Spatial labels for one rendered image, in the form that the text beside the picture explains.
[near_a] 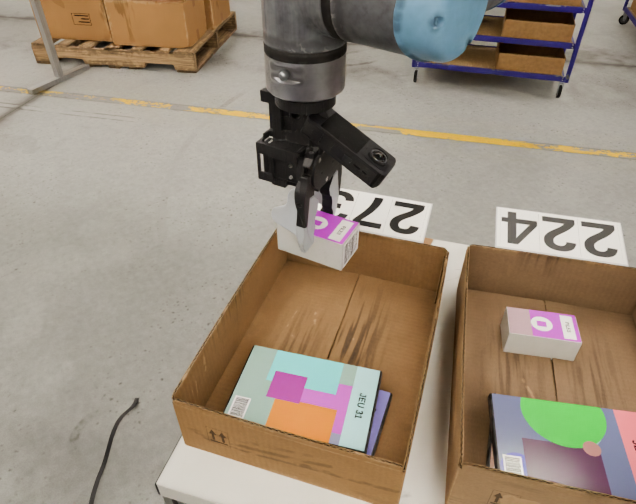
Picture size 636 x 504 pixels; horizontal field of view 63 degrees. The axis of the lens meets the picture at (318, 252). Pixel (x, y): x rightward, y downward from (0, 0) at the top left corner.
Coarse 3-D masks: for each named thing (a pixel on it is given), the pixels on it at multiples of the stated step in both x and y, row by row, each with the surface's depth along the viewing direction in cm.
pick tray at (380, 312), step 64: (384, 256) 87; (448, 256) 81; (256, 320) 83; (320, 320) 82; (384, 320) 83; (192, 384) 66; (384, 384) 73; (256, 448) 61; (320, 448) 57; (384, 448) 66
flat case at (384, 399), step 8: (384, 392) 71; (384, 400) 70; (376, 408) 69; (384, 408) 69; (376, 416) 68; (384, 416) 68; (376, 424) 67; (376, 432) 66; (376, 440) 66; (368, 448) 65
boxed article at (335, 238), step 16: (320, 224) 71; (336, 224) 71; (352, 224) 71; (288, 240) 72; (320, 240) 69; (336, 240) 68; (352, 240) 70; (304, 256) 72; (320, 256) 70; (336, 256) 69
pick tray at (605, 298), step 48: (480, 288) 88; (528, 288) 85; (576, 288) 83; (624, 288) 81; (480, 336) 80; (624, 336) 80; (480, 384) 73; (528, 384) 73; (576, 384) 73; (624, 384) 73; (480, 432) 68; (480, 480) 56; (528, 480) 53
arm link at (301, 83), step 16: (272, 64) 55; (288, 64) 54; (320, 64) 54; (336, 64) 55; (272, 80) 56; (288, 80) 55; (304, 80) 54; (320, 80) 55; (336, 80) 56; (288, 96) 56; (304, 96) 56; (320, 96) 56
